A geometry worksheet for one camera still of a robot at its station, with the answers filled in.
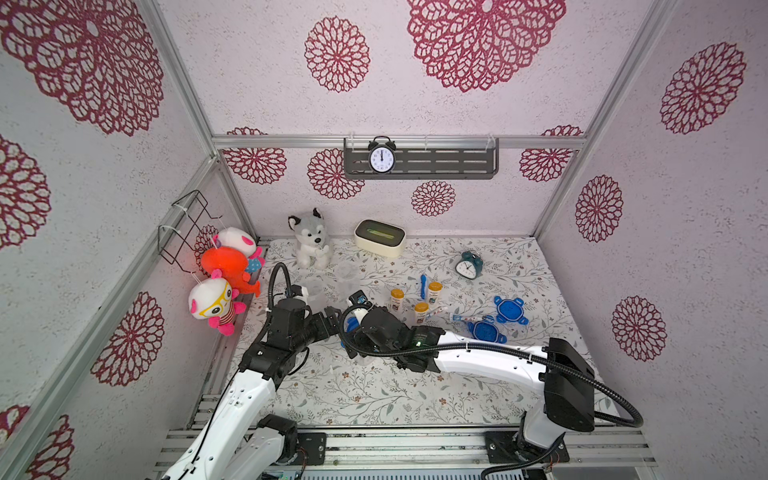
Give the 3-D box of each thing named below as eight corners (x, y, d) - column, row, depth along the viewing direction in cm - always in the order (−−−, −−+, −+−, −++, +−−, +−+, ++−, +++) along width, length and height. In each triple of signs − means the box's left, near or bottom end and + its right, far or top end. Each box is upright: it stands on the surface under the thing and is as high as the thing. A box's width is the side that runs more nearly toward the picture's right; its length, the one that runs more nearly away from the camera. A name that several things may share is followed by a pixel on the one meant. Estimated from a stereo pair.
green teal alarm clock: (454, 272, 113) (459, 257, 106) (462, 265, 115) (467, 249, 108) (471, 283, 109) (477, 269, 102) (479, 276, 111) (485, 261, 105)
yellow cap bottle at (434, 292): (427, 308, 102) (432, 289, 94) (426, 300, 104) (431, 281, 95) (437, 308, 102) (443, 289, 94) (436, 300, 104) (441, 281, 95)
